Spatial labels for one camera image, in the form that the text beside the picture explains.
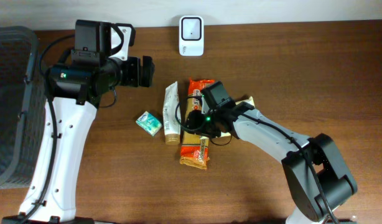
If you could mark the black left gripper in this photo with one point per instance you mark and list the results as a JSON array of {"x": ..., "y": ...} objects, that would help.
[{"x": 147, "y": 71}]

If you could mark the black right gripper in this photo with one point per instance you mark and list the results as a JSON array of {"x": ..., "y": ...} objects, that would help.
[{"x": 194, "y": 120}]

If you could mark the orange spaghetti packet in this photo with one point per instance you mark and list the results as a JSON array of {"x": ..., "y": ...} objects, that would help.
[{"x": 194, "y": 149}]

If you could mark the yellow white snack bag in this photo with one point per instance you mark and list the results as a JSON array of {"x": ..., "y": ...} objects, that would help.
[{"x": 249, "y": 100}]

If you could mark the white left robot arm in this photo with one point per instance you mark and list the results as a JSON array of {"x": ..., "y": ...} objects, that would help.
[{"x": 74, "y": 93}]

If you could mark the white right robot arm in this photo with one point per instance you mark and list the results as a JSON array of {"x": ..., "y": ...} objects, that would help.
[{"x": 317, "y": 175}]

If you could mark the white barcode scanner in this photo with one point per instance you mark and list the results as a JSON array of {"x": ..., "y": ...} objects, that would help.
[{"x": 191, "y": 36}]

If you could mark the white cream tube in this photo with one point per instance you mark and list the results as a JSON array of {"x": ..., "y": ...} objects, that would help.
[{"x": 171, "y": 126}]

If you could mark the teal tissue packet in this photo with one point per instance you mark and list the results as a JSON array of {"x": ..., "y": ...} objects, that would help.
[{"x": 149, "y": 123}]

